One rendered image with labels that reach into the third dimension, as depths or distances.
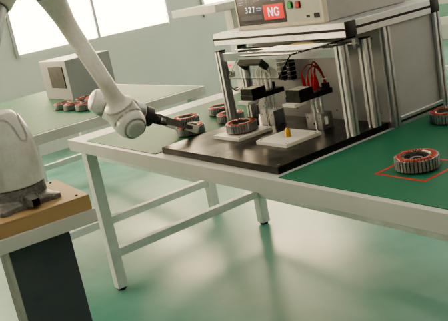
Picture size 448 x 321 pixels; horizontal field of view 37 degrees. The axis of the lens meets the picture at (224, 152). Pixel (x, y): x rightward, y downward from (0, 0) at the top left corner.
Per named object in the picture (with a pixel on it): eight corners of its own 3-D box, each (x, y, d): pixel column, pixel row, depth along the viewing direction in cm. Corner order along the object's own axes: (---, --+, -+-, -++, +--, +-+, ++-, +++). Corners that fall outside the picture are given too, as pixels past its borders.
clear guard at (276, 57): (278, 79, 185) (275, 58, 184) (227, 79, 204) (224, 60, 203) (358, 54, 203) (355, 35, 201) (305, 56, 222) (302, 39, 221)
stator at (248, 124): (243, 136, 226) (241, 125, 225) (220, 135, 234) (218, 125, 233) (265, 127, 233) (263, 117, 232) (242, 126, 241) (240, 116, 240)
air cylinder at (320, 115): (323, 130, 218) (320, 113, 217) (307, 129, 224) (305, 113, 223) (334, 126, 221) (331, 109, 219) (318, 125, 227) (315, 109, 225)
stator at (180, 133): (186, 139, 253) (184, 129, 253) (172, 136, 263) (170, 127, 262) (211, 131, 259) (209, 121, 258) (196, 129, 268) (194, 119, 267)
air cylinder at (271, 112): (275, 125, 237) (273, 111, 236) (262, 124, 243) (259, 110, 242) (285, 122, 240) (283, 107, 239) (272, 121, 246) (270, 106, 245)
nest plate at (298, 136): (287, 148, 204) (286, 144, 204) (256, 144, 216) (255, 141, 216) (321, 135, 212) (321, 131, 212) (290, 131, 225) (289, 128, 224)
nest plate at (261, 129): (239, 142, 224) (239, 138, 224) (213, 139, 236) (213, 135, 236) (273, 129, 232) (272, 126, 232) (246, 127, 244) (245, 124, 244)
